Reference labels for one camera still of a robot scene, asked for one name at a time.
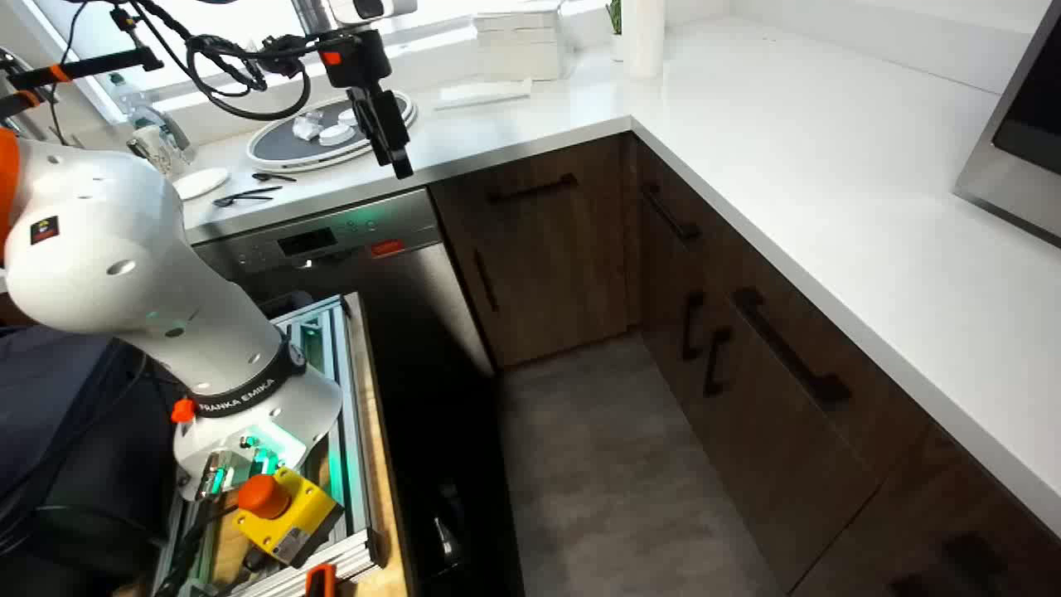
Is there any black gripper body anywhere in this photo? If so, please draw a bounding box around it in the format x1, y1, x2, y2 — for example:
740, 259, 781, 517
344, 83, 411, 160

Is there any dark blue fabric cover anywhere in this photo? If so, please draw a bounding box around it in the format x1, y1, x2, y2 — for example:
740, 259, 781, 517
0, 319, 197, 597

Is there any stainless steel microwave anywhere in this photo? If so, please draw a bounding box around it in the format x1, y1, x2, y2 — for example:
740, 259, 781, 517
956, 0, 1061, 249

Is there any black vertical door handle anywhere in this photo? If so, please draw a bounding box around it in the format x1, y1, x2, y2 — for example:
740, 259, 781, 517
679, 290, 713, 366
698, 325, 735, 402

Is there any dark wood sink cabinet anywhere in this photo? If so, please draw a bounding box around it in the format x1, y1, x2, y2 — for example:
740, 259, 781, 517
427, 129, 645, 375

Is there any orange cable connector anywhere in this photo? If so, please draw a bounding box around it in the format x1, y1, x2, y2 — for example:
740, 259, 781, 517
167, 396, 201, 431

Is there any white paper towel roll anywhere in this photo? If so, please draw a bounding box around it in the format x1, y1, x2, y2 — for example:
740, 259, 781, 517
621, 0, 669, 83

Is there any long dark wood base cabinet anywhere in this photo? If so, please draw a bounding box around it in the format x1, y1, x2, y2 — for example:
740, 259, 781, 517
632, 129, 1061, 597

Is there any long black drawer handle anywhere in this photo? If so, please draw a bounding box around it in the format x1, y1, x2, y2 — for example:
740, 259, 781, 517
728, 284, 854, 411

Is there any black horizontal sink cabinet handle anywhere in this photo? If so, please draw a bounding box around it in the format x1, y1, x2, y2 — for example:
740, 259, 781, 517
486, 171, 579, 204

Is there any black camera stand bar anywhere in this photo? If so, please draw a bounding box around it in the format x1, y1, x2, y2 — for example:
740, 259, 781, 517
0, 43, 168, 118

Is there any green grass plant white pot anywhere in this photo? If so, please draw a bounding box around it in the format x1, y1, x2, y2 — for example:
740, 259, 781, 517
602, 0, 631, 62

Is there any clear glass bottle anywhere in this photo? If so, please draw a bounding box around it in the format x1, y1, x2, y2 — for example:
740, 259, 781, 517
110, 72, 191, 169

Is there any white drying mat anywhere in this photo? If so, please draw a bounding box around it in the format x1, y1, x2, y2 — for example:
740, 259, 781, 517
432, 75, 537, 112

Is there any beige rectangular box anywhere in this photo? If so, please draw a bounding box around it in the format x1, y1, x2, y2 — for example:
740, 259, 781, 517
474, 0, 569, 83

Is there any dark wood white-lined drawer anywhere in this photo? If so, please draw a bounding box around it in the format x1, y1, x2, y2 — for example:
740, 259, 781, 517
792, 426, 1061, 597

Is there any stainless steel dishwasher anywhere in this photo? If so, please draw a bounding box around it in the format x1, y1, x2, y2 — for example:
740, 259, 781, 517
197, 187, 525, 597

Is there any short black drawer handle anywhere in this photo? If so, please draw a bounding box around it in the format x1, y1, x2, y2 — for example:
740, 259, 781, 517
643, 181, 703, 244

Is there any small white object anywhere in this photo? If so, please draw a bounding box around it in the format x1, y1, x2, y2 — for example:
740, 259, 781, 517
314, 116, 362, 154
287, 110, 328, 145

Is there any black vertical sink cabinet handle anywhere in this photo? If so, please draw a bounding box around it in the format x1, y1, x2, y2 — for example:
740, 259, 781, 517
471, 244, 501, 314

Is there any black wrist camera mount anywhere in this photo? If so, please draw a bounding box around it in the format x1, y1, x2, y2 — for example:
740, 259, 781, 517
319, 28, 392, 92

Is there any small orange clamp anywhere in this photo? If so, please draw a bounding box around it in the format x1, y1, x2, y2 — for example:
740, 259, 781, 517
303, 560, 340, 597

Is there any round grey white-rimmed tray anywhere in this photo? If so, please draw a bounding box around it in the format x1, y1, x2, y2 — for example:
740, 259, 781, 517
242, 92, 425, 171

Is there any orange strap on arm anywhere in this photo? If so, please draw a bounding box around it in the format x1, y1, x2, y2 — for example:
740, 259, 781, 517
0, 127, 26, 252

